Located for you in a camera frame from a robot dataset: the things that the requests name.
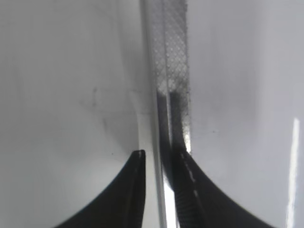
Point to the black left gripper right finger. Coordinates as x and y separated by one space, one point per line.
200 203

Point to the white whiteboard eraser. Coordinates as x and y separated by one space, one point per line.
166 46

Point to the white framed whiteboard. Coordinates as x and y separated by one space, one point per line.
75 101

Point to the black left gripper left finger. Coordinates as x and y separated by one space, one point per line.
122 202

